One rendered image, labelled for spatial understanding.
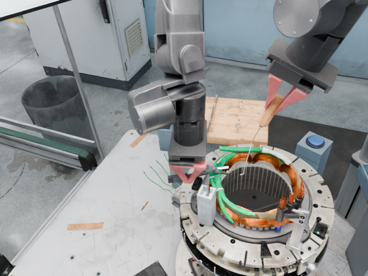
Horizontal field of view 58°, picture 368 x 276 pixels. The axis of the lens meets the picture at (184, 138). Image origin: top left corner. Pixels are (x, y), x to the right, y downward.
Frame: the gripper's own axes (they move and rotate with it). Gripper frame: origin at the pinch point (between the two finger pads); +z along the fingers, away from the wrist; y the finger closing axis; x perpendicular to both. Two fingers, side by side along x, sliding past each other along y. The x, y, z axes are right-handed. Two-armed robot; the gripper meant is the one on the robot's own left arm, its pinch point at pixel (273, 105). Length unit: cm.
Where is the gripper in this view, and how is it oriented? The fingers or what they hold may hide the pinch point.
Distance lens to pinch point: 55.9
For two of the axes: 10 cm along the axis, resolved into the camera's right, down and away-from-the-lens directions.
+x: 4.6, -5.4, 7.1
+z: -2.9, 6.6, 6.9
